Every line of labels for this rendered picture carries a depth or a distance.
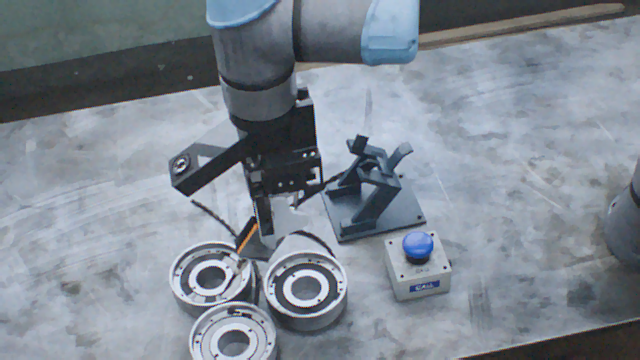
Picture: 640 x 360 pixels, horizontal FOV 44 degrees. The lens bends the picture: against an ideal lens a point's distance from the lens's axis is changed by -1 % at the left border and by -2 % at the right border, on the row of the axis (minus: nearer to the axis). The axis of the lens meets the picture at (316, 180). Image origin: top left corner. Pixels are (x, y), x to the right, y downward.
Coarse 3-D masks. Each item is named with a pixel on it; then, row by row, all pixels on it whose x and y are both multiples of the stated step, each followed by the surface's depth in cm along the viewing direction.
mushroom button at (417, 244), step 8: (416, 232) 103; (424, 232) 103; (408, 240) 102; (416, 240) 102; (424, 240) 102; (432, 240) 102; (408, 248) 101; (416, 248) 101; (424, 248) 101; (432, 248) 101; (416, 256) 101; (424, 256) 101
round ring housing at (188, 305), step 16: (176, 272) 106; (192, 272) 106; (208, 272) 107; (224, 272) 106; (176, 288) 104; (192, 288) 104; (224, 288) 104; (240, 288) 102; (192, 304) 101; (208, 304) 101
